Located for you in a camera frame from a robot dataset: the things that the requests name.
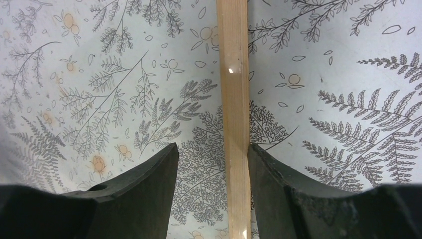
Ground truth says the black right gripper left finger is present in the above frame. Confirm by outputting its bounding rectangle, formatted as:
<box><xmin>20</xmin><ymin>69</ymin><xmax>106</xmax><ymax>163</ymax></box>
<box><xmin>0</xmin><ymin>143</ymin><xmax>179</xmax><ymax>239</ymax></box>

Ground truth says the wooden picture frame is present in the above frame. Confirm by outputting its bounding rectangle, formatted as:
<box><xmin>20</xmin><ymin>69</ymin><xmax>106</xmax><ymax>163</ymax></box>
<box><xmin>216</xmin><ymin>0</ymin><xmax>251</xmax><ymax>239</ymax></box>

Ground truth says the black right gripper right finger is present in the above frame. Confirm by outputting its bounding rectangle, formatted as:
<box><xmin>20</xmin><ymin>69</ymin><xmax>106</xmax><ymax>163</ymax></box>
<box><xmin>248</xmin><ymin>143</ymin><xmax>422</xmax><ymax>239</ymax></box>

